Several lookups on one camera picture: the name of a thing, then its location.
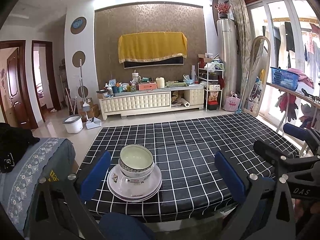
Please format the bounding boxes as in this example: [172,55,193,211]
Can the white plate floral print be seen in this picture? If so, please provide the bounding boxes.
[106,165,162,200]

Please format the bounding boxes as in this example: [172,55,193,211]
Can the white plate pink petals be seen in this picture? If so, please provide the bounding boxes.
[107,178,162,198]

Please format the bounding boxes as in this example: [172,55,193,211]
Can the plain white plate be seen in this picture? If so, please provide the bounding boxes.
[110,188,159,203]

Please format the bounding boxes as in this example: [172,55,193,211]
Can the green patterned bowl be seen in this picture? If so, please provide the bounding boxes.
[119,145,153,173]

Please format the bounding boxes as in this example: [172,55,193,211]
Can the cream white bowl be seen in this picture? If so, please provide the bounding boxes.
[119,163,155,178]

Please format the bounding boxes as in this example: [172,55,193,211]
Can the wooden drying rack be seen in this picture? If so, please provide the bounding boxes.
[266,82,320,156]

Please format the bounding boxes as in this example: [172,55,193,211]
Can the blue plastic basket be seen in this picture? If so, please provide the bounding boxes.
[271,67,299,91]

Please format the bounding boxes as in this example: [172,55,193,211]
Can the standing oval mirror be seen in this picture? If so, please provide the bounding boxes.
[240,36,271,118]

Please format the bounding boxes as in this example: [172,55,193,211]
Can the pink shopping bag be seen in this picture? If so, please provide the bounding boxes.
[223,93,240,112]

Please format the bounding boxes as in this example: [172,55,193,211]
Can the white mop bucket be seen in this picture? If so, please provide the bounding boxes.
[62,115,83,134]

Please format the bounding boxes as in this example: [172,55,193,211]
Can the white dustpan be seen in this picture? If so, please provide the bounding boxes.
[86,117,101,129]

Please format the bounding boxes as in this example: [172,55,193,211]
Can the black white grid tablecloth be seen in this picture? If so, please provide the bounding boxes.
[80,113,299,223]

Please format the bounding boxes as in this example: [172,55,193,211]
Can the white mop pole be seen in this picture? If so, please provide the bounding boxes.
[79,59,90,112]

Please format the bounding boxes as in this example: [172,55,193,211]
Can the dark wooden door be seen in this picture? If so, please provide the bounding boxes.
[1,47,29,128]

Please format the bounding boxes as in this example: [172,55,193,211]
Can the white paper roll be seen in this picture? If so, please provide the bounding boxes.
[180,98,190,107]

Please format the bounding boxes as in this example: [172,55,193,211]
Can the white metal shelf rack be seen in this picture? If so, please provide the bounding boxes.
[197,62,225,111]

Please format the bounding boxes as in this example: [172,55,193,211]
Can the cream tufted TV cabinet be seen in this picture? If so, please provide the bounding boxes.
[98,85,204,120]

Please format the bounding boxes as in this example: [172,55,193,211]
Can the patterned beige curtain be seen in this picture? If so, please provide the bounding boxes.
[229,0,252,96]

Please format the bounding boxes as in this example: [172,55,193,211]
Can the silver standing air conditioner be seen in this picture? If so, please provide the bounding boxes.
[217,18,237,100]

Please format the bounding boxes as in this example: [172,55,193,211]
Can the cream plastic jug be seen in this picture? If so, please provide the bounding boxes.
[156,77,165,89]

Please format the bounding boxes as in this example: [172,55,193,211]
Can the red artificial flowers vase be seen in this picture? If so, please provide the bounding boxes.
[214,2,231,19]

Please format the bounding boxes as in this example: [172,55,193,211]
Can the pink storage box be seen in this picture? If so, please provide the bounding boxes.
[138,82,157,91]

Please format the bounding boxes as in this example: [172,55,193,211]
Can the yellow cloth TV cover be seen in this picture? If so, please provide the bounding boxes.
[118,31,188,63]

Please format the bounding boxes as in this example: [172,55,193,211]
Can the black wall television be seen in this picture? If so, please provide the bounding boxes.
[123,56,184,69]

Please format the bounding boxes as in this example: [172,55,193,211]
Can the blue round wall clock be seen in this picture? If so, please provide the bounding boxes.
[72,19,83,29]

